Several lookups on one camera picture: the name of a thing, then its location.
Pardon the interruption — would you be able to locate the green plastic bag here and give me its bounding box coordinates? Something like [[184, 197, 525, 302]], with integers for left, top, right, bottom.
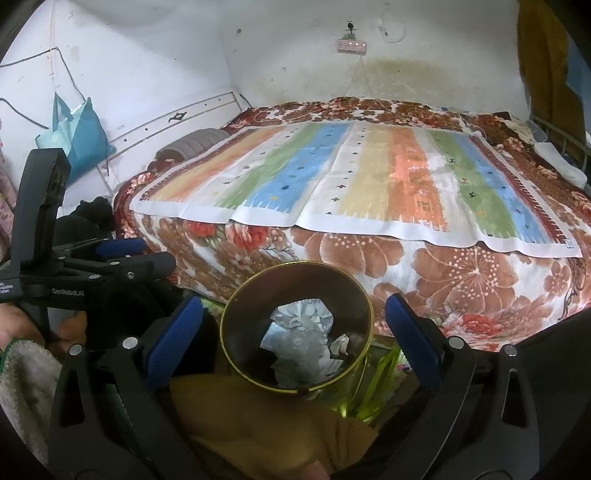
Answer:
[[323, 342, 416, 423]]

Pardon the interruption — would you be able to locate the white plastic bag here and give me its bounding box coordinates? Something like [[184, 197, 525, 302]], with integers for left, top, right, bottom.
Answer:
[[272, 299, 334, 333]]

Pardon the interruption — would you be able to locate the white charger cable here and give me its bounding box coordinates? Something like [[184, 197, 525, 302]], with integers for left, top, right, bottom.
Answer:
[[376, 16, 409, 44]]

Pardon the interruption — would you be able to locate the yellow hanging garment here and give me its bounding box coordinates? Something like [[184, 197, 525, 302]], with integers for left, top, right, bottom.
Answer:
[[517, 0, 578, 134]]

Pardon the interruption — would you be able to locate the brown metal bin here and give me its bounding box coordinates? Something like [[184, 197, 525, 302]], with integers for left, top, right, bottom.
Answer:
[[220, 261, 375, 394]]

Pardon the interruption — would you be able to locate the black cloth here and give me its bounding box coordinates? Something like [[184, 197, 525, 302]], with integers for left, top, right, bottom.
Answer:
[[71, 196, 116, 236]]

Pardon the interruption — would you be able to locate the teal bag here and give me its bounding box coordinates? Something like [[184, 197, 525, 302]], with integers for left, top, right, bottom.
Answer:
[[36, 92, 116, 185]]

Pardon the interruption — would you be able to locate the person's left hand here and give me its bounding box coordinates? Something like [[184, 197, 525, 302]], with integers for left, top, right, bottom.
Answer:
[[0, 305, 88, 352]]

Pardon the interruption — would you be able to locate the grey striped pillow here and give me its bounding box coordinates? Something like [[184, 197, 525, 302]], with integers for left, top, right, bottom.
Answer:
[[154, 129, 230, 161]]

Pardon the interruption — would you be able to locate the blue hanging cloth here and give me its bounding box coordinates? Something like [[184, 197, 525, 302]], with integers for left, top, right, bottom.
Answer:
[[566, 41, 591, 97]]

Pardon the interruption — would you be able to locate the floral blanket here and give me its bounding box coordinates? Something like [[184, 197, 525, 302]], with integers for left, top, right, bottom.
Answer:
[[113, 97, 591, 354]]

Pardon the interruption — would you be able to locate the clear plastic bag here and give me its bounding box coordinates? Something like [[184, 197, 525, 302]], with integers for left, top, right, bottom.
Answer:
[[261, 323, 333, 388]]

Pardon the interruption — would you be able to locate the striped mat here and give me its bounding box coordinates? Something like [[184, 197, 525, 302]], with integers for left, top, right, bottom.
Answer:
[[130, 119, 583, 258]]

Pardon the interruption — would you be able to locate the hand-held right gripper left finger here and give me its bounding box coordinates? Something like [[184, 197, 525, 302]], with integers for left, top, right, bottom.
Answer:
[[46, 295, 218, 480]]

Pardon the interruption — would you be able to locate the white cloth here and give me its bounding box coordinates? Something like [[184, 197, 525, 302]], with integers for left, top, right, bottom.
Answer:
[[533, 142, 588, 188]]

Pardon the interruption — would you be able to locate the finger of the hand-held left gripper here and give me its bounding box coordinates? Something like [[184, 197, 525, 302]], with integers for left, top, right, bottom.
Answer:
[[51, 237, 146, 265], [60, 251, 177, 288]]

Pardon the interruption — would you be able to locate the metal rack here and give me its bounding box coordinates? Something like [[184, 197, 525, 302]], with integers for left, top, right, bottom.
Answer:
[[529, 113, 591, 185]]

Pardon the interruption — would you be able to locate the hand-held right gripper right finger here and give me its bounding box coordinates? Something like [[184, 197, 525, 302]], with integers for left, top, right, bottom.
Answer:
[[351, 293, 541, 480]]

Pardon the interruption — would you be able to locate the white bed headboard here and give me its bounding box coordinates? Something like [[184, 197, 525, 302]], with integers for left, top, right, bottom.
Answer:
[[95, 91, 250, 190]]

